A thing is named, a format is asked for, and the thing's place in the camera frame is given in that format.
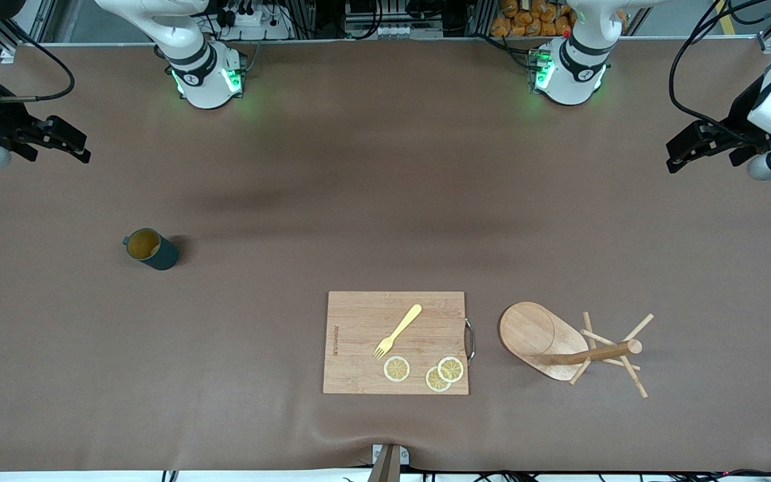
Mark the dark green ribbed cup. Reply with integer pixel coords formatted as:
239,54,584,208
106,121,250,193
122,228,179,271

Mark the wooden cup rack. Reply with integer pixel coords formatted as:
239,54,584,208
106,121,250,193
498,301,655,400

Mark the pile of orange items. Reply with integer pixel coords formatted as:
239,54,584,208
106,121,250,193
491,0,577,37

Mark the white power strip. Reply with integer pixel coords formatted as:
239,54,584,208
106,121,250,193
215,5,292,41

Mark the brown table mat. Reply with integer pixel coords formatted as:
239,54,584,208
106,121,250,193
0,37,771,473

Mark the yellow plastic fork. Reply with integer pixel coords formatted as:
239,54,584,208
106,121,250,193
373,304,423,360

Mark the bamboo cutting board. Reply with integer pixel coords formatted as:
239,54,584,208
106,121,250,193
323,291,470,396

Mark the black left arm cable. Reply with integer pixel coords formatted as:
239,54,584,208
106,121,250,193
669,0,771,131

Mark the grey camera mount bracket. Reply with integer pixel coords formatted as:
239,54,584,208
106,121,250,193
367,443,410,482

